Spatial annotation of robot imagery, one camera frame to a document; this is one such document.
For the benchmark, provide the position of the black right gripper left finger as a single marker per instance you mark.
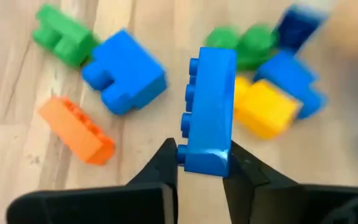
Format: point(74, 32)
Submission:
point(104, 205)

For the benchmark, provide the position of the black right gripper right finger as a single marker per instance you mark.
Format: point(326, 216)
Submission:
point(259, 202)

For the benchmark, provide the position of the blue studded toy brick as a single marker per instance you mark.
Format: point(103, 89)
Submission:
point(213, 109)

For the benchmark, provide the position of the green toy block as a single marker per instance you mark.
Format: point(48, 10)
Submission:
point(67, 40)
point(253, 46)

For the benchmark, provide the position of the orange studded toy brick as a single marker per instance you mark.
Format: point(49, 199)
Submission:
point(76, 130)

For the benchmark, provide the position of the yellow toy block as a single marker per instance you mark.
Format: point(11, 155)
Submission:
point(266, 109)

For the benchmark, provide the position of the small blue toy block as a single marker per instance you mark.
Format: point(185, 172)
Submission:
point(297, 28)

